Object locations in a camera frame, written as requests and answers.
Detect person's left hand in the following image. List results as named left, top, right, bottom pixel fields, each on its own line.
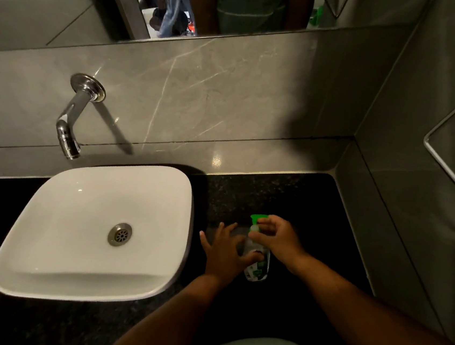
left=198, top=218, right=268, bottom=290

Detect person's right hand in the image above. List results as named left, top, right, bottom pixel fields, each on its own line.
left=246, top=211, right=310, bottom=280

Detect clear soap bottle green pump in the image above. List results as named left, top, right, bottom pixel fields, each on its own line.
left=238, top=213, right=278, bottom=284

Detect person's right forearm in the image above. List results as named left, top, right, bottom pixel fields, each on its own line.
left=288, top=240, right=454, bottom=345

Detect person's left forearm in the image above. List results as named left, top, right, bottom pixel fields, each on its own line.
left=59, top=273, right=236, bottom=345

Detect round metal sink drain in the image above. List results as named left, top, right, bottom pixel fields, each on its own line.
left=106, top=222, right=135, bottom=248

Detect white ceramic sink basin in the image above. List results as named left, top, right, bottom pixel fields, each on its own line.
left=0, top=156, right=203, bottom=315

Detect chrome wall faucet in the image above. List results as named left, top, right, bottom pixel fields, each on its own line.
left=51, top=71, right=113, bottom=161

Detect wall mirror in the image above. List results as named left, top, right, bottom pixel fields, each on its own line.
left=0, top=0, right=452, bottom=67

